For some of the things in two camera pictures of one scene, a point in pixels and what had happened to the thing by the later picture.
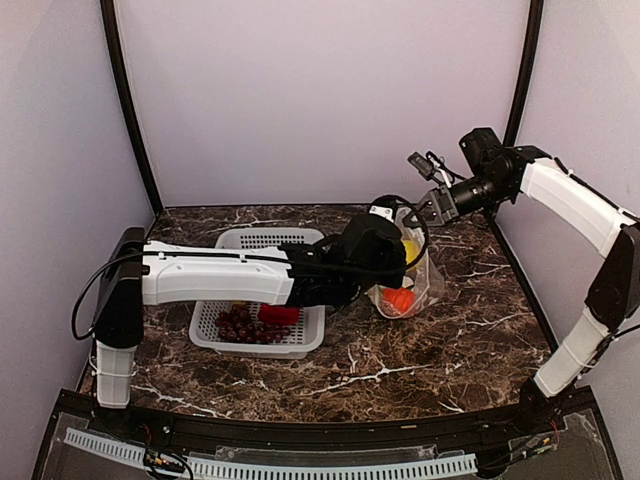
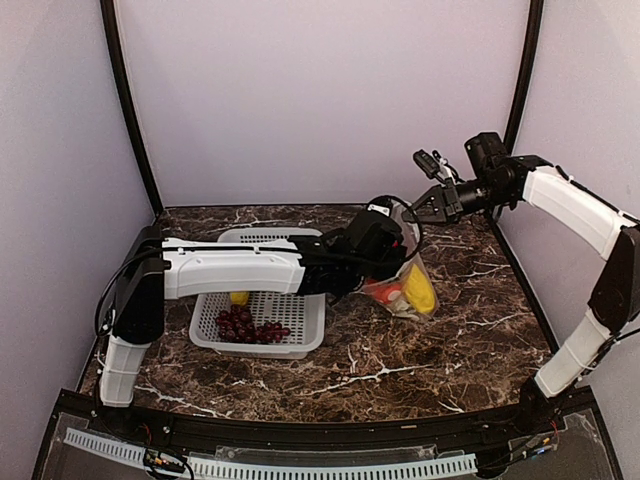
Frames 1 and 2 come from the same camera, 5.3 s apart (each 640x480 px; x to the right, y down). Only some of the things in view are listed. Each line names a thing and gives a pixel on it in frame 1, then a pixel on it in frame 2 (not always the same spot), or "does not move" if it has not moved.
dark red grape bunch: (241, 323) does not move
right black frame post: (524, 73) does not move
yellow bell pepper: (412, 250) → (419, 291)
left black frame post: (112, 27) does not move
